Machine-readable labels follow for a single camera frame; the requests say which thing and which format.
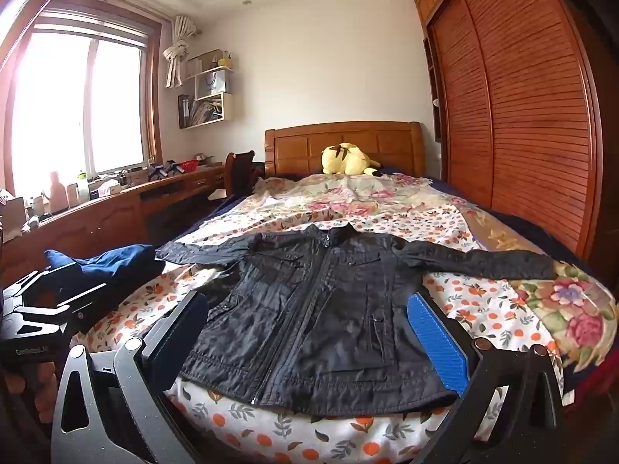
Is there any pink floral blanket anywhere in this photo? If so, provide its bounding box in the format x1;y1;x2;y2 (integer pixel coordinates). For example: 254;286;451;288
251;173;618;387

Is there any white wall shelf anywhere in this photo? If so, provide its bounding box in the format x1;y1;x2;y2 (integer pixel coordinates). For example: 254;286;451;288
177;48;236;130

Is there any black device on desk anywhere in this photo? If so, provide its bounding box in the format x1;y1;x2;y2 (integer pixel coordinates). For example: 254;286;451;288
147;160;181;181

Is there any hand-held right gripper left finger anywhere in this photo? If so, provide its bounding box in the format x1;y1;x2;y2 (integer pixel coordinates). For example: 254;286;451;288
51;291;209;464

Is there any wooden desk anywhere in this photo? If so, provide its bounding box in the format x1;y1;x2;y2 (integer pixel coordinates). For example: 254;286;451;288
0;162;228;281

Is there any wooden framed window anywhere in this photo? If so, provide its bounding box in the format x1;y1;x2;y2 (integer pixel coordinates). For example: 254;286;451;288
0;6;164;196

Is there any wooden chair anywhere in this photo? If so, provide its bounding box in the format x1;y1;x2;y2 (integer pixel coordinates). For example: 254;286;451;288
223;150;256;200

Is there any white paper bag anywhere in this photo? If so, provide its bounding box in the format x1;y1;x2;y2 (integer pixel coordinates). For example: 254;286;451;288
194;70;227;98

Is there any cardboard box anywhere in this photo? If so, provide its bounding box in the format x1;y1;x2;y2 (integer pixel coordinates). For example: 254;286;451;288
0;188;26;240

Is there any wooden bed with floral sheet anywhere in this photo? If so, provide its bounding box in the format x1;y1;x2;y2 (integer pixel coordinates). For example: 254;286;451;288
72;174;566;464

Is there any wooden louvered wardrobe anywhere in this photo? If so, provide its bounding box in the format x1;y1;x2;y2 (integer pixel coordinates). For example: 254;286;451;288
415;0;605;264

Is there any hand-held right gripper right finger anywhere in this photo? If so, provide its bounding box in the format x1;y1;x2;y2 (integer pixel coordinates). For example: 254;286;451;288
406;291;566;464

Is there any yellow plush toy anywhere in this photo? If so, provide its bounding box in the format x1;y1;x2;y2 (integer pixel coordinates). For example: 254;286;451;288
321;142;381;177

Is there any tied beige curtain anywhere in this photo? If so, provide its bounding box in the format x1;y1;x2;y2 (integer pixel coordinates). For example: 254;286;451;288
164;15;195;89

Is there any wooden bed headboard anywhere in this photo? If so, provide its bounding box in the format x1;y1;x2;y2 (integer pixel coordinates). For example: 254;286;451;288
264;121;426;178

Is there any dark blue garment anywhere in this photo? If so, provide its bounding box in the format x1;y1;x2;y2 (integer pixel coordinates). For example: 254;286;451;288
44;244;166;300

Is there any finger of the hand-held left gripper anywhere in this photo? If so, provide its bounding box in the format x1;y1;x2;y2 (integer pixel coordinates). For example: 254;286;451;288
14;283;122;333
2;261;86;308

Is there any black jacket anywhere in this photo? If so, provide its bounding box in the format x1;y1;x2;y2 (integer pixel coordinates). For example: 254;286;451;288
156;222;557;417

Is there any brown bottle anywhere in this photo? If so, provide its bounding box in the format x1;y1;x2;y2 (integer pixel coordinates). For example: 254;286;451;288
48;170;67;214

